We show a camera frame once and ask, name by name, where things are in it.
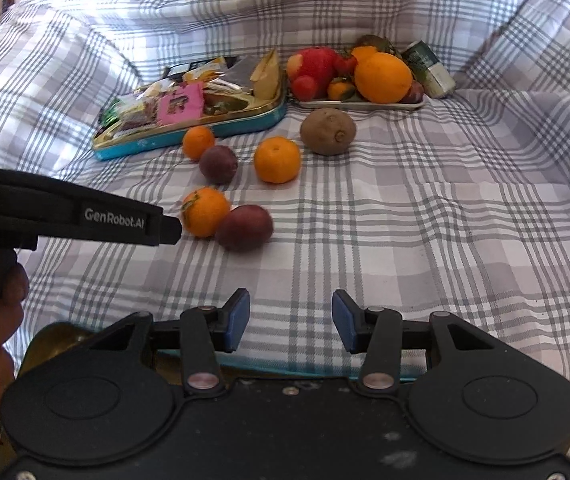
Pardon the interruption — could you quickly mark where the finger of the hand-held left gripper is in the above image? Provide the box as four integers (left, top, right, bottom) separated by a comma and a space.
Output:
157, 214, 183, 247

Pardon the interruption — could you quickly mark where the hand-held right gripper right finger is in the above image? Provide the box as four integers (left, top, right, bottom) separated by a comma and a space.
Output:
331, 290, 502, 395

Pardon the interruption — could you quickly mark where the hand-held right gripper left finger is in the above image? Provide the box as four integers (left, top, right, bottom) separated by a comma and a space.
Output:
85, 288, 251, 396

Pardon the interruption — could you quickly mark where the leafy mandarin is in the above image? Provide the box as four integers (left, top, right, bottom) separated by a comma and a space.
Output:
181, 186, 231, 239
326, 77, 357, 102

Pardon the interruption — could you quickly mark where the purple passion fruit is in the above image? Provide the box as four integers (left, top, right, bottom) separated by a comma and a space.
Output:
198, 145, 240, 185
214, 204, 275, 253
402, 79, 425, 104

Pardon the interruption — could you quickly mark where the gold metal tray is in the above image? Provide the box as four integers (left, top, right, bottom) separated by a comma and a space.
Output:
17, 321, 434, 379

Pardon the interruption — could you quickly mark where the brown kiwi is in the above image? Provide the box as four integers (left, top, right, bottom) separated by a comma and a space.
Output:
354, 34, 399, 56
299, 107, 358, 156

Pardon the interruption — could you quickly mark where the brown snack bar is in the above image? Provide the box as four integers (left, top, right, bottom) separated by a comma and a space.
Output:
119, 102, 159, 131

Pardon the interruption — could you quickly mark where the green foil candy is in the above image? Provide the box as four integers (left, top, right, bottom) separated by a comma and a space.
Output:
100, 97, 126, 124

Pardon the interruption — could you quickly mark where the pink snack packet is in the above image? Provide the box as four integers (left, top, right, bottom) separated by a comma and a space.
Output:
157, 83, 205, 125

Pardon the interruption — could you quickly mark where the blue snack tin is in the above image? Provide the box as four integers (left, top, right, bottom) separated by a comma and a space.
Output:
92, 75, 289, 162

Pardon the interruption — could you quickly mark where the white candy wrapper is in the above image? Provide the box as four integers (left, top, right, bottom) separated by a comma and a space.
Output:
134, 79, 166, 99

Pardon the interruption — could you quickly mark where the dark snack packet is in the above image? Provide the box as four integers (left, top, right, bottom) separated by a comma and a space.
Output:
162, 62, 191, 81

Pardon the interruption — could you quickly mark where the yellow snack packet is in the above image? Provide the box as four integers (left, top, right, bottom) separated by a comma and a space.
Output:
182, 57, 229, 84

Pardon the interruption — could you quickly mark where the silver foil packet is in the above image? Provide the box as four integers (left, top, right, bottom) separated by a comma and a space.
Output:
210, 55, 261, 96

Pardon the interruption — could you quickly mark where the kraft paper bag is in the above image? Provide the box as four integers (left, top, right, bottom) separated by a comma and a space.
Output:
250, 48, 282, 100

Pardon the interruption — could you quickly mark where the red tomato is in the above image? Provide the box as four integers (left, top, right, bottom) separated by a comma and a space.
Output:
291, 75, 319, 102

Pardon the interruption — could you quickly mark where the white fruit tray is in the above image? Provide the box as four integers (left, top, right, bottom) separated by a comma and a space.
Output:
292, 94, 426, 110

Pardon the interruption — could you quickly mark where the red apple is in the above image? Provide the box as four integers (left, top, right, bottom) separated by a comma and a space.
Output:
286, 45, 339, 95

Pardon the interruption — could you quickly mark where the red strawberry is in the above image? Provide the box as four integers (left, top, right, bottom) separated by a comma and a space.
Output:
333, 52, 359, 77

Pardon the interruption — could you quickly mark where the large orange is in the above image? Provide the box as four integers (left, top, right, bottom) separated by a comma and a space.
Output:
354, 52, 413, 105

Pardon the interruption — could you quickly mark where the green drink can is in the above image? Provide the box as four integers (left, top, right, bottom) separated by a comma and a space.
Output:
401, 40, 456, 100

